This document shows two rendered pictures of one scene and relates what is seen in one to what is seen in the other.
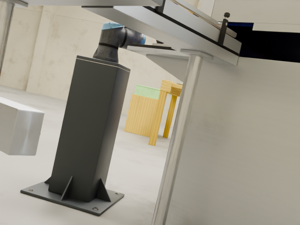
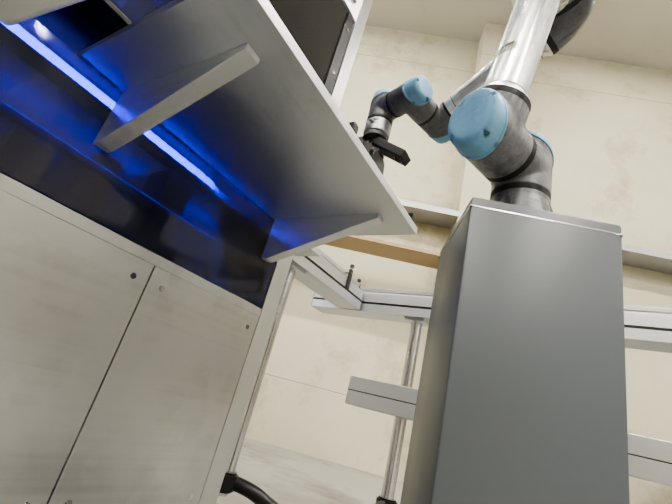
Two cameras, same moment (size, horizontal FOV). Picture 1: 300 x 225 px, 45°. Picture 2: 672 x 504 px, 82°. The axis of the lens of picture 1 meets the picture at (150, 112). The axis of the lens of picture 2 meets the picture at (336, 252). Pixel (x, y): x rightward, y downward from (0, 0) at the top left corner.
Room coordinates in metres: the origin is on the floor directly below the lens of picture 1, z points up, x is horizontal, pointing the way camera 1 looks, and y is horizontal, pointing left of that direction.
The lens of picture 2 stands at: (2.73, -0.08, 0.40)
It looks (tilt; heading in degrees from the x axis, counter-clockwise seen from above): 21 degrees up; 175
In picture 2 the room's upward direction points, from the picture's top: 15 degrees clockwise
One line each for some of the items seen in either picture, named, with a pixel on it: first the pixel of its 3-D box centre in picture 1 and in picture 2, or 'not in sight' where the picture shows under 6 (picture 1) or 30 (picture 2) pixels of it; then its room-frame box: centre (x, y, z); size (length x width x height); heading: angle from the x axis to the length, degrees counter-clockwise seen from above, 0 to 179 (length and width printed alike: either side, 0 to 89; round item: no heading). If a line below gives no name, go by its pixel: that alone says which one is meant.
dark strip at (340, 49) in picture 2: not in sight; (326, 93); (1.63, -0.17, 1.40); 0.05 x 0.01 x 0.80; 140
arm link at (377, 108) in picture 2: not in sight; (383, 110); (1.84, 0.02, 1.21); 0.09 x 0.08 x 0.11; 31
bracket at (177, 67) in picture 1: (170, 71); (318, 239); (1.76, -0.06, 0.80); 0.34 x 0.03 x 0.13; 50
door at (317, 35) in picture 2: not in sight; (303, 25); (1.77, -0.30, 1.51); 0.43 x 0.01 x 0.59; 140
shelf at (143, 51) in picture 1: (202, 67); (267, 160); (1.95, -0.22, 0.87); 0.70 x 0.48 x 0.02; 140
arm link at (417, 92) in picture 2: not in sight; (413, 100); (1.91, 0.08, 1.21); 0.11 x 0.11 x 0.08; 31
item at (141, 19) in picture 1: (178, 18); (315, 264); (1.19, -0.03, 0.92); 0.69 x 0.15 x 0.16; 140
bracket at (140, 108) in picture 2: not in sight; (169, 104); (2.15, -0.38, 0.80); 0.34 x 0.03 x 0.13; 50
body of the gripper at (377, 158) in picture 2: not in sight; (368, 155); (1.83, 0.01, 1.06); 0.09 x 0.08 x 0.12; 50
